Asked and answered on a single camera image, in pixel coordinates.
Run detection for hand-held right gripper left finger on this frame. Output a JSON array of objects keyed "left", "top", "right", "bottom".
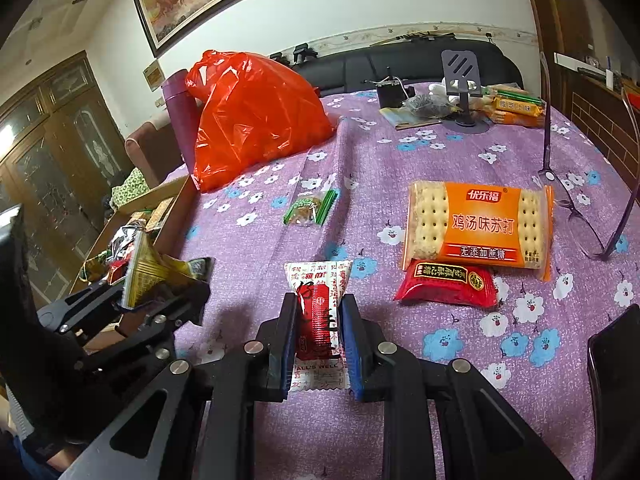
[{"left": 62, "top": 292, "right": 300, "bottom": 480}]

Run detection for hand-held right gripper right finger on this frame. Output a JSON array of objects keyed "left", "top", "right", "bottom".
[{"left": 337, "top": 294, "right": 576, "bottom": 480}]

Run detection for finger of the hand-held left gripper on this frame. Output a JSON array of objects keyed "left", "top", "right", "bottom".
[
  {"left": 80, "top": 280, "right": 212, "bottom": 378},
  {"left": 37, "top": 280, "right": 126, "bottom": 336}
]

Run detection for olive gold snack packet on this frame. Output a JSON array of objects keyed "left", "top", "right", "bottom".
[{"left": 120, "top": 230, "right": 213, "bottom": 311}]

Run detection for white red snack packet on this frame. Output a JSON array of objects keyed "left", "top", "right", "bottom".
[{"left": 284, "top": 260, "right": 355, "bottom": 391}]

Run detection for silver foil snack packet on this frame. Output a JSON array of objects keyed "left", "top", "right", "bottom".
[{"left": 107, "top": 222, "right": 146, "bottom": 261}]

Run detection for cardboard box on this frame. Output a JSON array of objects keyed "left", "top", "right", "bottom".
[{"left": 70, "top": 175, "right": 198, "bottom": 356}]

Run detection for red gold-label snack packet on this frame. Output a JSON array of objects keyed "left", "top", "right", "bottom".
[{"left": 394, "top": 259, "right": 500, "bottom": 310}]

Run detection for orange cracker packet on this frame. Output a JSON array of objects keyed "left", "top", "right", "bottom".
[{"left": 400, "top": 180, "right": 556, "bottom": 282}]

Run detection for person's left forearm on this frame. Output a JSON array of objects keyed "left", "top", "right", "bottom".
[{"left": 0, "top": 380, "right": 71, "bottom": 476}]

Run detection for red yellow-print snack packet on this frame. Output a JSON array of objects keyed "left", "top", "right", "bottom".
[{"left": 107, "top": 260, "right": 132, "bottom": 286}]

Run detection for slim cracker packet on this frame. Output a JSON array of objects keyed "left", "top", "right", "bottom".
[{"left": 145, "top": 199, "right": 176, "bottom": 231}]

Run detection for green patterned blanket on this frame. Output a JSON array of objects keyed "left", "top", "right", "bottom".
[{"left": 111, "top": 167, "right": 151, "bottom": 211}]

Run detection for wooden cabinet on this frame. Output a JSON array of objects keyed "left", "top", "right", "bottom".
[{"left": 0, "top": 50, "right": 133, "bottom": 301}]

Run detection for small green candy packet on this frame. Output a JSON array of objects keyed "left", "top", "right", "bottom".
[{"left": 283, "top": 189, "right": 341, "bottom": 226}]

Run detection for brown armchair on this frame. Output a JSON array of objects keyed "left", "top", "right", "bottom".
[{"left": 125, "top": 110, "right": 186, "bottom": 186}]

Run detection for purple bottle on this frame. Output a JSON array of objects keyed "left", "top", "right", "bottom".
[{"left": 161, "top": 71, "right": 201, "bottom": 176}]

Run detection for purple floral tablecloth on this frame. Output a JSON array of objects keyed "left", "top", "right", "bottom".
[{"left": 170, "top": 87, "right": 640, "bottom": 480}]

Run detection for red plastic bag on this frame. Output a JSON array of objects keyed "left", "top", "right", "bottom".
[{"left": 186, "top": 50, "right": 335, "bottom": 193}]

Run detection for paper booklet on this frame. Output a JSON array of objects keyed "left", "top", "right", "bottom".
[{"left": 385, "top": 105, "right": 446, "bottom": 132}]

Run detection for clear bag of dark bits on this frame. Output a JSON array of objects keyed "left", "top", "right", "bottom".
[{"left": 405, "top": 92, "right": 451, "bottom": 118}]

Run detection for small black box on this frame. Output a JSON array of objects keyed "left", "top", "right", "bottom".
[{"left": 377, "top": 77, "right": 416, "bottom": 108}]

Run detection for purple eyeglasses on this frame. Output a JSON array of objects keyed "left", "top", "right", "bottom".
[{"left": 537, "top": 52, "right": 640, "bottom": 261}]

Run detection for black phone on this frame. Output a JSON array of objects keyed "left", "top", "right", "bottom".
[{"left": 587, "top": 305, "right": 640, "bottom": 480}]

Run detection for black sofa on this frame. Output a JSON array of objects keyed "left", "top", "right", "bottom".
[{"left": 270, "top": 40, "right": 523, "bottom": 98}]

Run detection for orange biscuit pack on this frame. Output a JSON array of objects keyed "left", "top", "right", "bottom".
[{"left": 492, "top": 97, "right": 546, "bottom": 127}]

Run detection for grey phone stand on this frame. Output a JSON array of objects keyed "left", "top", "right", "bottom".
[{"left": 440, "top": 50, "right": 493, "bottom": 133}]

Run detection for green biscuit pack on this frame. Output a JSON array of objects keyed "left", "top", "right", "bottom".
[{"left": 482, "top": 85, "right": 543, "bottom": 106}]

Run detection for yellow wall plaque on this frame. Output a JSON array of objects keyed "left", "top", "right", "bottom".
[{"left": 142, "top": 59, "right": 166, "bottom": 92}]

